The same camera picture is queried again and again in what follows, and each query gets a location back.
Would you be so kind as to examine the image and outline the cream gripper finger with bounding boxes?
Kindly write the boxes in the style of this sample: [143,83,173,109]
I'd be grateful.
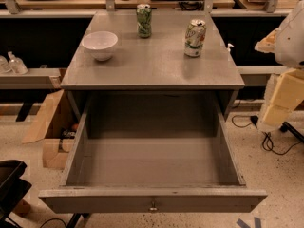
[255,29,277,53]
[257,69,304,131]

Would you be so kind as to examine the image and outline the white green 7up can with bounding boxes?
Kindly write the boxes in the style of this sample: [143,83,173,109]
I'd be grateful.
[184,19,206,57]

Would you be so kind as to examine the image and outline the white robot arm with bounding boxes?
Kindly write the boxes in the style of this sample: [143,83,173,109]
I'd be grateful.
[255,0,304,132]

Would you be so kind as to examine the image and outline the dark green soda can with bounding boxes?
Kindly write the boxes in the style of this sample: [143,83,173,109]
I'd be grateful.
[136,4,152,38]

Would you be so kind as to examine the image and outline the open grey top drawer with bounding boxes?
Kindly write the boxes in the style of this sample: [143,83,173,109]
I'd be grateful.
[39,91,267,213]

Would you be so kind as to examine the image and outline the metal drawer knob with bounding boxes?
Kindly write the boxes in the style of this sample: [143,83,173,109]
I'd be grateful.
[148,201,158,213]

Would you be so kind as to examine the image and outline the small white pump bottle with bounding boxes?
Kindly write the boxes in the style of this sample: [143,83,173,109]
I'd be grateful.
[227,43,235,52]

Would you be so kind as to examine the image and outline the grey cabinet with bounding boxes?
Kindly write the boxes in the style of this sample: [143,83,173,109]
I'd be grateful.
[61,9,244,114]

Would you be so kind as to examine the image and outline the white ceramic bowl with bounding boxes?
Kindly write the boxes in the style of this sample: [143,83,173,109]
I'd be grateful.
[81,31,118,61]

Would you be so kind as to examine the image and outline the cardboard box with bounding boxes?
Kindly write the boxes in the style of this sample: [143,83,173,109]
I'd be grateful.
[22,89,78,169]

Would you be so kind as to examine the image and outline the clear plastic bottle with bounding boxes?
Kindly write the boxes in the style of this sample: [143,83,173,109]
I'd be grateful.
[8,51,28,75]

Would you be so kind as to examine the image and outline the black chair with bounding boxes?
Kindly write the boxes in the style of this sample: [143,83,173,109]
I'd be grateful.
[0,160,31,228]

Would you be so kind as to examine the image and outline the black power cable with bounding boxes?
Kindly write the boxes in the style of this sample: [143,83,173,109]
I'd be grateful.
[231,113,304,156]

